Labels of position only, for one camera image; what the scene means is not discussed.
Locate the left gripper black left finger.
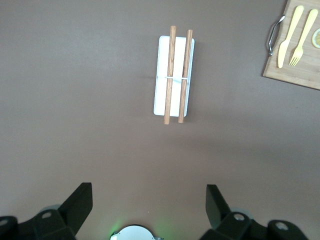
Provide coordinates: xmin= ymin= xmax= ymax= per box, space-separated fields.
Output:
xmin=0 ymin=182 xmax=94 ymax=240

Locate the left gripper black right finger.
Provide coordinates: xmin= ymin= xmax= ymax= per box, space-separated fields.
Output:
xmin=199 ymin=184 xmax=309 ymax=240

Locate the wooden rod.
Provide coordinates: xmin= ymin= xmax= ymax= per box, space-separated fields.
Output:
xmin=163 ymin=25 xmax=178 ymax=125
xmin=177 ymin=29 xmax=194 ymax=124

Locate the white rectangular tray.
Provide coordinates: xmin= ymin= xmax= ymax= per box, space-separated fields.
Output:
xmin=152 ymin=35 xmax=195 ymax=118

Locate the wooden cutting board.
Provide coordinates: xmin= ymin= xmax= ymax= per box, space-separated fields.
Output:
xmin=261 ymin=0 xmax=320 ymax=91

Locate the yellow plastic knife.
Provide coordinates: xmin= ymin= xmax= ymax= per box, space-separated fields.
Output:
xmin=277 ymin=5 xmax=305 ymax=69

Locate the yellow plastic fork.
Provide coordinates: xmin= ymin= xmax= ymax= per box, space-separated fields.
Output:
xmin=289 ymin=8 xmax=319 ymax=67

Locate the lemon slice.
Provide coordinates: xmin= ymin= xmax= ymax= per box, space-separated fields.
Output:
xmin=311 ymin=27 xmax=320 ymax=49

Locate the metal board handle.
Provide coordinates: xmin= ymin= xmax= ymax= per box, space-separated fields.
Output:
xmin=268 ymin=15 xmax=286 ymax=56

